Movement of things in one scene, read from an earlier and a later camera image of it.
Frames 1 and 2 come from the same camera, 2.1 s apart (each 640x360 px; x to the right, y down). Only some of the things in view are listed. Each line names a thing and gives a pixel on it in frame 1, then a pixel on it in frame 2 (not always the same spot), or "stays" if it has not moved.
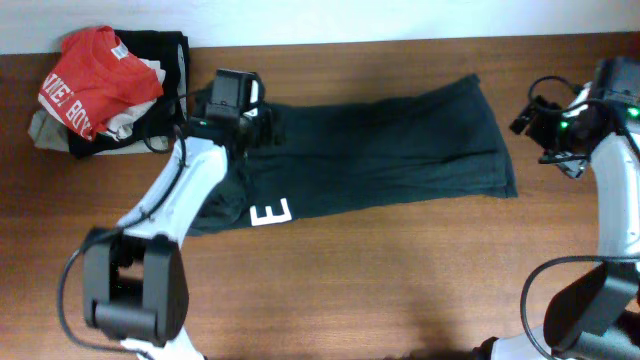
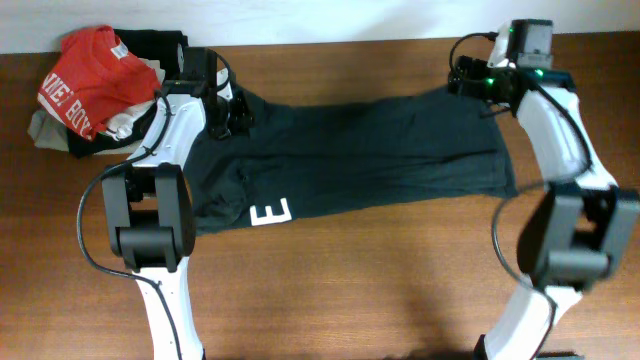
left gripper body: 263,125 to 234,114
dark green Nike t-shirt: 312,159 stays
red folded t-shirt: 95,78 stays
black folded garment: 170,50 stays
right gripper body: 558,133 to 482,82
